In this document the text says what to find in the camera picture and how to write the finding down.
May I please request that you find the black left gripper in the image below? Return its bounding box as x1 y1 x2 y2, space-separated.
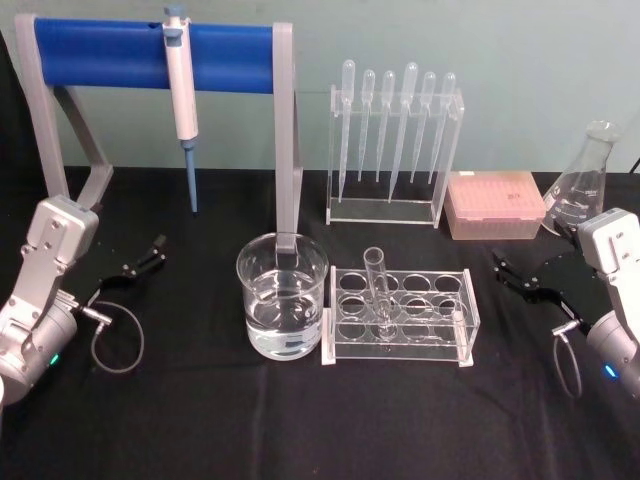
63 233 169 315

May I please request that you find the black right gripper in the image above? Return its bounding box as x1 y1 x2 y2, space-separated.
490 248 602 327

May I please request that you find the pink pipette tip box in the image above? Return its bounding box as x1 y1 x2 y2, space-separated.
446 170 546 242

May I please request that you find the clear acrylic test tube rack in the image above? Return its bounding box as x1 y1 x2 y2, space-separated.
319 265 482 367

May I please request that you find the glass conical flask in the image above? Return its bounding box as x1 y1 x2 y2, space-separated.
542 119 622 236

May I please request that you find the glass test tube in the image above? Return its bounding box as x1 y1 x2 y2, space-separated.
363 247 399 346

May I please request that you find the clear acrylic pipette rack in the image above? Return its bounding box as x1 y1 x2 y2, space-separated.
324 83 464 227

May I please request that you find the glass beaker with water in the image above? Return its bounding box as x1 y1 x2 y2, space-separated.
235 230 329 360

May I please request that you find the white and blue micropipette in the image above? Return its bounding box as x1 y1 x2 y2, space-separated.
162 3 200 217

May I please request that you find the black table cloth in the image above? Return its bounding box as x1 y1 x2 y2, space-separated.
0 27 640 480

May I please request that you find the clear plastic transfer pipette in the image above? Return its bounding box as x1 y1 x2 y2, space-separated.
409 71 438 185
387 61 420 206
374 69 397 184
428 72 458 185
356 68 377 183
335 58 358 205

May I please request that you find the grey stand with blue bar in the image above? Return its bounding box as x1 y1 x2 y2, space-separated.
13 13 305 271

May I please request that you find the dark left gripper cable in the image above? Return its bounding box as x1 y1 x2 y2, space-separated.
74 299 146 374

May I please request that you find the dark gripper cable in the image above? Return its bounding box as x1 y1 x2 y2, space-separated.
74 299 146 374
551 322 595 400

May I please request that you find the dark right gripper cable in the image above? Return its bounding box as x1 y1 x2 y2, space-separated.
551 322 595 400

